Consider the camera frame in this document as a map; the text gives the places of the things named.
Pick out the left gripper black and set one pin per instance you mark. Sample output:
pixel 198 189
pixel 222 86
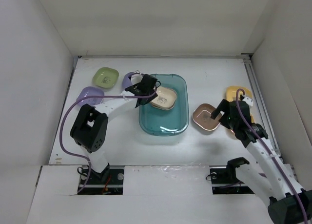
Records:
pixel 151 98

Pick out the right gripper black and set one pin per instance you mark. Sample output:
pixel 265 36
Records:
pixel 224 105

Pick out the cream plate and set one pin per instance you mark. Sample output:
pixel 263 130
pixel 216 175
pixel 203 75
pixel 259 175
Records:
pixel 162 108
pixel 166 97

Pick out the brown square plate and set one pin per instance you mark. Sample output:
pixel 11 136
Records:
pixel 202 117

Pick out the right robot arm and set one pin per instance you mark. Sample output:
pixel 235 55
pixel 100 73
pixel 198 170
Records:
pixel 286 200

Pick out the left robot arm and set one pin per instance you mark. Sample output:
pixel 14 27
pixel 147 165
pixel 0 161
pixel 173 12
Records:
pixel 90 126

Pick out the teal transparent plastic bin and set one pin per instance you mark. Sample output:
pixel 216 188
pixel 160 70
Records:
pixel 174 121

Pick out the purple square plate right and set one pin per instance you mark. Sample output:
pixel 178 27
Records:
pixel 126 82

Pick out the purple square plate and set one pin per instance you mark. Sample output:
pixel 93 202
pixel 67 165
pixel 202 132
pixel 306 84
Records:
pixel 126 82
pixel 90 91

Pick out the yellow plate near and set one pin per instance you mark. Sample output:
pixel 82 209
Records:
pixel 252 121

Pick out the green square plate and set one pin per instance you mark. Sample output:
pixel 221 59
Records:
pixel 105 77

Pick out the purple square plate left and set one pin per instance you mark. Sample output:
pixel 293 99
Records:
pixel 90 91

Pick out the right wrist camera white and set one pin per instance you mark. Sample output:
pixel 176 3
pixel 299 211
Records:
pixel 247 100

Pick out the aluminium rail right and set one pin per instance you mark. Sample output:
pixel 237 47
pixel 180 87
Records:
pixel 260 102

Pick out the front mounting rail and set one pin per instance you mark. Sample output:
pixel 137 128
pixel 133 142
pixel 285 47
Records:
pixel 161 180

